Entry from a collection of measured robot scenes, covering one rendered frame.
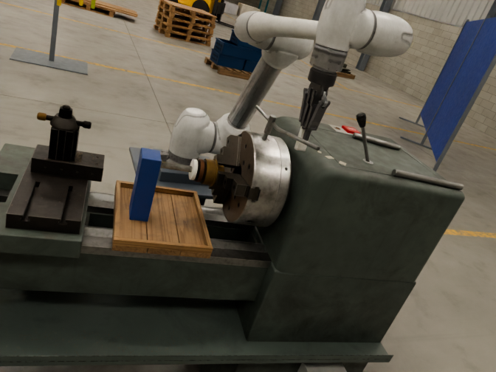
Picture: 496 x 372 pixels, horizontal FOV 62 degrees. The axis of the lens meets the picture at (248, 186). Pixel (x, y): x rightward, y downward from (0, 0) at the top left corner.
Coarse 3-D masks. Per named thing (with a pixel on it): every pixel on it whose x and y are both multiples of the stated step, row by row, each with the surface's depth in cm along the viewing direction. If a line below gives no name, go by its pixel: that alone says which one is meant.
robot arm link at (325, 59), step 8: (320, 48) 107; (328, 48) 106; (312, 56) 110; (320, 56) 107; (328, 56) 106; (336, 56) 106; (344, 56) 108; (312, 64) 110; (320, 64) 108; (328, 64) 107; (336, 64) 108; (328, 72) 109
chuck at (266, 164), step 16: (256, 144) 130; (272, 144) 133; (240, 160) 139; (256, 160) 127; (272, 160) 129; (256, 176) 126; (272, 176) 128; (272, 192) 128; (224, 208) 147; (240, 208) 132; (256, 208) 129; (256, 224) 138
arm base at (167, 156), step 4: (164, 152) 200; (168, 152) 199; (164, 156) 198; (168, 156) 197; (172, 156) 196; (176, 156) 195; (164, 160) 199; (168, 160) 197; (172, 160) 197; (176, 160) 196; (180, 160) 195; (184, 160) 196; (188, 160) 196; (180, 164) 196; (184, 164) 196; (188, 164) 197
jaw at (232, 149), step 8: (232, 136) 140; (240, 136) 143; (232, 144) 139; (240, 144) 140; (224, 152) 138; (232, 152) 139; (240, 152) 140; (224, 160) 137; (232, 160) 138; (240, 168) 144
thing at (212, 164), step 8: (200, 160) 134; (208, 160) 134; (216, 160) 135; (200, 168) 132; (208, 168) 132; (216, 168) 133; (200, 176) 132; (208, 176) 133; (216, 176) 133; (208, 184) 135
